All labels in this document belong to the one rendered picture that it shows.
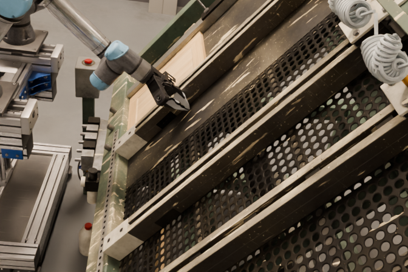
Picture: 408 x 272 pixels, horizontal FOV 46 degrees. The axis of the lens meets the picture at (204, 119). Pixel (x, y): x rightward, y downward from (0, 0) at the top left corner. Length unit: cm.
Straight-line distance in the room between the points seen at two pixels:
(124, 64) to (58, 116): 208
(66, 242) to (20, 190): 38
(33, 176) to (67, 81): 136
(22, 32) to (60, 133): 126
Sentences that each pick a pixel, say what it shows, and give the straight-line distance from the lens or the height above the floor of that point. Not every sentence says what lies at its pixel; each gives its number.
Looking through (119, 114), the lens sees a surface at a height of 89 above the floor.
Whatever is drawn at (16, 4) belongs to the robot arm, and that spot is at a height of 155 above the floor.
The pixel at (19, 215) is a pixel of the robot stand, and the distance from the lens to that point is 273.
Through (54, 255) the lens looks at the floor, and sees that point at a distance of 280.
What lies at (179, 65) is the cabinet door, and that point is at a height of 117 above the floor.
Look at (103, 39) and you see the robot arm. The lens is 180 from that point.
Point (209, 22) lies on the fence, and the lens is 213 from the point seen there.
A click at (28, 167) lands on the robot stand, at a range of 298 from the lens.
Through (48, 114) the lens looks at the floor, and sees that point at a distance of 373.
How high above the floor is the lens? 222
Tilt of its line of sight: 36 degrees down
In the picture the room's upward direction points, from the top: 10 degrees clockwise
